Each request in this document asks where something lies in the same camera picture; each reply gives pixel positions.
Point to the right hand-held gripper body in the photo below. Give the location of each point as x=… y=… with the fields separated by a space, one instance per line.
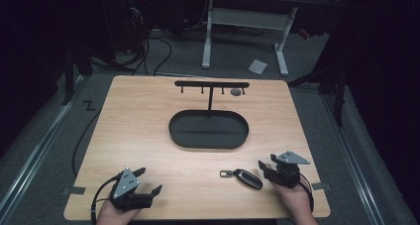
x=286 y=173

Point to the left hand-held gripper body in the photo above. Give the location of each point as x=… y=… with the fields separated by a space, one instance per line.
x=126 y=184

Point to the black car key with clip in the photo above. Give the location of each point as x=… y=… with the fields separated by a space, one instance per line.
x=248 y=179

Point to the black key hook stand with tray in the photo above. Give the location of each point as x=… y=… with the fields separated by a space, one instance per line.
x=208 y=130

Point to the person's right hand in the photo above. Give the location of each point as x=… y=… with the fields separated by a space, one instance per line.
x=294 y=200

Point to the person's left hand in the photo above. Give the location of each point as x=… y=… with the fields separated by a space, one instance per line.
x=114 y=215

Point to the grey tape piece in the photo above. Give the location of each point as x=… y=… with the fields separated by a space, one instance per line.
x=321 y=186
x=74 y=190

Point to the grey round table grommet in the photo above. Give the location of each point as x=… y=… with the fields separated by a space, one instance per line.
x=235 y=92

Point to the grey paper sheet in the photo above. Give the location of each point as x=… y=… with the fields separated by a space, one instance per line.
x=257 y=66

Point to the black metal stand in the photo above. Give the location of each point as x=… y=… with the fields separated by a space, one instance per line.
x=335 y=86
x=70 y=76

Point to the metal floor rail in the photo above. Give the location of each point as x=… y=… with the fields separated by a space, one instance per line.
x=355 y=159
x=36 y=152

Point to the white metal frame desk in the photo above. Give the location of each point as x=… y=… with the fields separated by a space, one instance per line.
x=251 y=18

